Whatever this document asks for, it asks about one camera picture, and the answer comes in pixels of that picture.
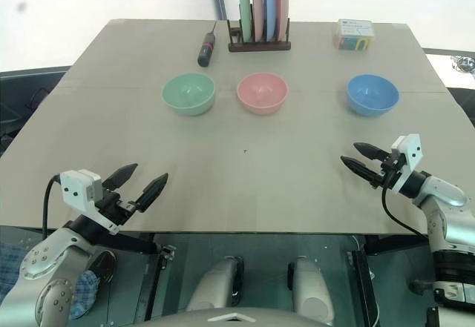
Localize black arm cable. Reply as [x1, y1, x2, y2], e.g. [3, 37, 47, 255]
[41, 174, 62, 240]
[381, 187, 431, 237]

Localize pink plate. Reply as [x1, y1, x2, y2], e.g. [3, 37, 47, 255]
[273, 0, 290, 42]
[250, 0, 266, 43]

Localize blue plate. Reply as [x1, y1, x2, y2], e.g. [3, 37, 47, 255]
[262, 0, 278, 43]

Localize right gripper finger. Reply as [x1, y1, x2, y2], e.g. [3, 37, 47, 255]
[353, 142, 391, 162]
[339, 155, 384, 186]

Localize dark wooden plate rack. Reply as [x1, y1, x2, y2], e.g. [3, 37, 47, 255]
[226, 18, 292, 53]

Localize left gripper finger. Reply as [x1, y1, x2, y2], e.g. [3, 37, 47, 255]
[102, 162, 140, 191]
[134, 172, 169, 214]

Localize grey robot torso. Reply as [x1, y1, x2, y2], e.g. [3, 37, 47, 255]
[128, 305, 338, 327]

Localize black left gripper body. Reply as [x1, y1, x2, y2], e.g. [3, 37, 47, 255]
[96, 188, 140, 227]

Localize red bowl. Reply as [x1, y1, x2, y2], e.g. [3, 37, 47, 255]
[236, 72, 289, 117]

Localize clear box of coloured clips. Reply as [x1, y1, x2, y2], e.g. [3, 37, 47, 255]
[332, 18, 377, 52]

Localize black side furniture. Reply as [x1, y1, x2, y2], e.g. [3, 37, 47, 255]
[0, 65, 72, 151]

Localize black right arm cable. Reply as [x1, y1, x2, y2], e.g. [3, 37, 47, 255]
[381, 187, 431, 237]

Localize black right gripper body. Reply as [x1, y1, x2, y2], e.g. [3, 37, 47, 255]
[372, 148, 408, 191]

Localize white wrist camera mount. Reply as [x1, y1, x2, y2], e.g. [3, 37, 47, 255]
[390, 133, 425, 195]
[59, 169, 121, 237]

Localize silver right robot leg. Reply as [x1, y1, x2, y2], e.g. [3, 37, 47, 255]
[286, 255, 335, 325]

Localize blue bowl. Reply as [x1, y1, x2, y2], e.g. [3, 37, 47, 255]
[345, 73, 400, 118]

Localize green plate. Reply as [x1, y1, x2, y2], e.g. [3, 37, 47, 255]
[237, 0, 253, 42]

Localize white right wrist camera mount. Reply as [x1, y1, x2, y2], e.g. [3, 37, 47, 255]
[390, 133, 425, 195]

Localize black screwdriver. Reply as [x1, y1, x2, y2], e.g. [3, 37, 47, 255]
[197, 20, 218, 68]

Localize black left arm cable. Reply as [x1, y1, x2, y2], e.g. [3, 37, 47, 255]
[41, 174, 62, 240]

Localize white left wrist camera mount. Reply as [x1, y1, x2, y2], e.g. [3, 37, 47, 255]
[59, 169, 121, 237]

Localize silver robot leg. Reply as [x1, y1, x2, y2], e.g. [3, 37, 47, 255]
[286, 255, 335, 325]
[184, 255, 246, 314]

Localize black shoe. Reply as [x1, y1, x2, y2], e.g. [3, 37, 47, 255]
[79, 249, 117, 291]

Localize silver left robot leg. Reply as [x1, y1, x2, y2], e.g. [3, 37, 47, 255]
[184, 255, 246, 314]

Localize blue plaid trouser leg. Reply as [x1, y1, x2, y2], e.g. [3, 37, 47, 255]
[68, 269, 102, 321]

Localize tangled dark cables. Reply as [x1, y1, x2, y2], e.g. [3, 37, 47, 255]
[450, 54, 475, 73]

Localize green bowl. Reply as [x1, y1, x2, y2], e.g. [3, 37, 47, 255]
[161, 72, 217, 117]

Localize black table clamp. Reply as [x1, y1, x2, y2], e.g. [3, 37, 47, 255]
[158, 244, 177, 271]

